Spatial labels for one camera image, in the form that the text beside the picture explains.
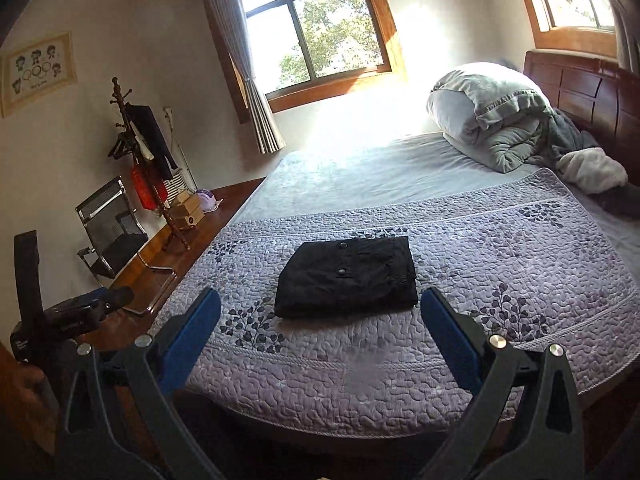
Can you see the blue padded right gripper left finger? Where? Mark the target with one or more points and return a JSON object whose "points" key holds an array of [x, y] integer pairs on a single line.
{"points": [[152, 369]]}

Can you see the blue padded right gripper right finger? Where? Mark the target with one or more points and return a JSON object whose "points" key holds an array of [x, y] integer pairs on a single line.
{"points": [[546, 440]]}

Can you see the black pants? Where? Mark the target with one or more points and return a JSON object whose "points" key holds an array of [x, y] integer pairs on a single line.
{"points": [[339, 278]]}

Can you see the person's left hand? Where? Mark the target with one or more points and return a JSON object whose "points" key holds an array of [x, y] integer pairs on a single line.
{"points": [[28, 426]]}

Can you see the black mesh office chair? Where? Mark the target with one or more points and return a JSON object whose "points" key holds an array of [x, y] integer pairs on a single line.
{"points": [[116, 238]]}

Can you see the grey floral quilted bedspread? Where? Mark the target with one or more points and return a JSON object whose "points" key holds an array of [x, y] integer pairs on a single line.
{"points": [[380, 375]]}

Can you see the red bag on rack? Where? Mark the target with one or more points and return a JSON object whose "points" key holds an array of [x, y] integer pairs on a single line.
{"points": [[149, 186]]}

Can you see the cardboard boxes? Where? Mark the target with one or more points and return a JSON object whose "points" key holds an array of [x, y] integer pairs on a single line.
{"points": [[186, 210]]}

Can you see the wooden coat rack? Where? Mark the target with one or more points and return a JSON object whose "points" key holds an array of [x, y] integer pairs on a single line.
{"points": [[128, 144]]}

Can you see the dark grey garment on bed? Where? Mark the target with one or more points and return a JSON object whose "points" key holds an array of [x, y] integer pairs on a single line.
{"points": [[623, 201]]}

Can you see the white fleece blanket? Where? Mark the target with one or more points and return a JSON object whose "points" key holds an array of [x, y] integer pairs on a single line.
{"points": [[592, 171]]}

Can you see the green grey folded duvet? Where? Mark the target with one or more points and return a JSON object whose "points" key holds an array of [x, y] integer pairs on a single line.
{"points": [[500, 118]]}

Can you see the grey bed sheet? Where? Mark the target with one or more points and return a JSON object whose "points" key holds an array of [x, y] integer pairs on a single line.
{"points": [[390, 169]]}

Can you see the brown wooden headboard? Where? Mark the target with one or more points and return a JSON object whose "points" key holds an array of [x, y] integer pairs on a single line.
{"points": [[597, 95]]}

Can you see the grey curtain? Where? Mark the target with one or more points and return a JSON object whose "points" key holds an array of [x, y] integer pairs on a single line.
{"points": [[230, 18]]}

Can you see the framed mascot wall picture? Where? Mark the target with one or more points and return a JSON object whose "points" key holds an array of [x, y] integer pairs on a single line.
{"points": [[34, 71]]}

